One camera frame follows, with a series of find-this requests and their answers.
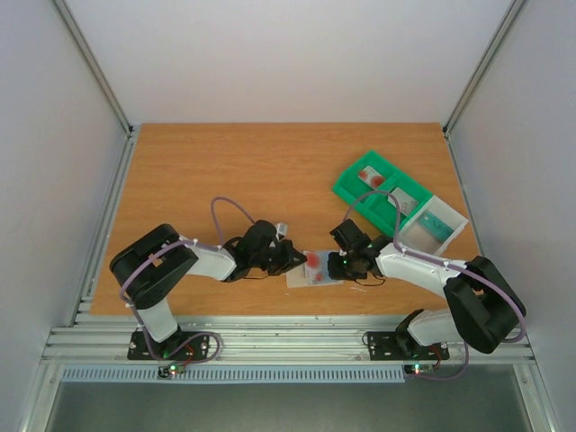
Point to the aluminium rail frame front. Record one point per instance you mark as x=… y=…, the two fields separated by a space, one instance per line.
x=247 y=340

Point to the left aluminium frame post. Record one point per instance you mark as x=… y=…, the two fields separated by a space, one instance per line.
x=76 y=34

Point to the right aluminium frame post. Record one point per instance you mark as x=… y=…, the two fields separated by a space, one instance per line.
x=488 y=56

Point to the teal card in tray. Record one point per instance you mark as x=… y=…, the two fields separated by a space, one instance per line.
x=435 y=227

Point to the small circuit board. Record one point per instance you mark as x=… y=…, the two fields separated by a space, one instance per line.
x=420 y=369
x=170 y=371

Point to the dark red striped card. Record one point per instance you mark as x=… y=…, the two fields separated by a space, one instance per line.
x=316 y=271

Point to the right small circuit board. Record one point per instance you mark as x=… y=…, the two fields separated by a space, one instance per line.
x=420 y=369

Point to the red white card in tray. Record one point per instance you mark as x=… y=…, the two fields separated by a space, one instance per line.
x=371 y=177

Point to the beige card holder wallet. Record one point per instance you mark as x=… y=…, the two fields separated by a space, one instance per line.
x=296 y=278

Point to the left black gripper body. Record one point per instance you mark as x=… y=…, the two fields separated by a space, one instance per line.
x=272 y=261

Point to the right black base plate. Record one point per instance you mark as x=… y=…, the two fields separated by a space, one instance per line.
x=388 y=345

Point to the green plastic sorting tray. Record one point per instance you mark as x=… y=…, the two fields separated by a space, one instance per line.
x=379 y=209

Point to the grey card in tray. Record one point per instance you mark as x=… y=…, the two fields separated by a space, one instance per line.
x=406 y=202

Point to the left small circuit board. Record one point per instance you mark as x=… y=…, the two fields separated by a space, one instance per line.
x=170 y=371

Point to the grey slotted cable duct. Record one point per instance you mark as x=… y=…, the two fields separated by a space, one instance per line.
x=234 y=374

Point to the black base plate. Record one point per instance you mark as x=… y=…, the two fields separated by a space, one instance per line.
x=182 y=346
x=388 y=345

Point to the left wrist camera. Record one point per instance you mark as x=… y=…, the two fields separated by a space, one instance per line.
x=280 y=232

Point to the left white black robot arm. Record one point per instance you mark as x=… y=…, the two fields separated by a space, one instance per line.
x=150 y=268

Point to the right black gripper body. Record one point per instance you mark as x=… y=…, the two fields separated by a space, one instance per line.
x=341 y=264

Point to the aluminium frame post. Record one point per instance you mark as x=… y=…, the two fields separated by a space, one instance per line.
x=488 y=56
x=76 y=34

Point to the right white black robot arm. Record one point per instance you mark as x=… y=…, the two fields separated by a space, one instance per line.
x=482 y=309

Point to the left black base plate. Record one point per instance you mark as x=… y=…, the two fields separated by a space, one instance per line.
x=182 y=346

